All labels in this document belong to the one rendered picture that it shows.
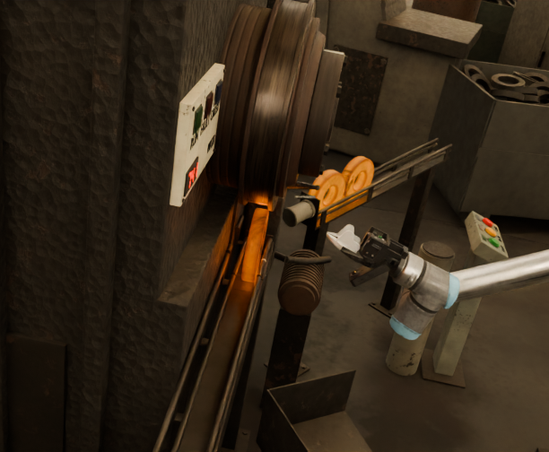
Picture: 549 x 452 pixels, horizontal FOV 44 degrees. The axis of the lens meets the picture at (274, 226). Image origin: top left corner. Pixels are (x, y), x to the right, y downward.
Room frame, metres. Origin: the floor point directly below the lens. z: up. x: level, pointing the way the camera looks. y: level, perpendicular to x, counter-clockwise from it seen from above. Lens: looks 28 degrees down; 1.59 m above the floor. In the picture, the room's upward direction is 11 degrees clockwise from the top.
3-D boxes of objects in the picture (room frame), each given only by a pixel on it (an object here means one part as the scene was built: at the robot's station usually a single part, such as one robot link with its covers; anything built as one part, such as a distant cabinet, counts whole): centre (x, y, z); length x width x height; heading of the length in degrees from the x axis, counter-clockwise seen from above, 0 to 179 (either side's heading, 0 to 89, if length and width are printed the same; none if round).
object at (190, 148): (1.14, 0.16, 1.15); 0.26 x 0.02 x 0.18; 177
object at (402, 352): (2.08, -0.57, 0.26); 0.12 x 0.12 x 0.52
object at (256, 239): (1.47, 0.04, 0.75); 0.18 x 0.03 x 0.18; 178
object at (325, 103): (1.46, -0.06, 1.11); 0.28 x 0.06 x 0.28; 177
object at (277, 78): (1.47, 0.04, 1.11); 0.47 x 0.06 x 0.47; 177
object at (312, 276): (1.79, -0.11, 0.27); 0.22 x 0.13 x 0.53; 177
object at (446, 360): (2.11, -0.73, 0.31); 0.24 x 0.16 x 0.62; 177
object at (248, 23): (1.47, 0.12, 1.12); 0.47 x 0.10 x 0.47; 177
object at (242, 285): (1.49, 0.04, 0.66); 0.19 x 0.07 x 0.01; 177
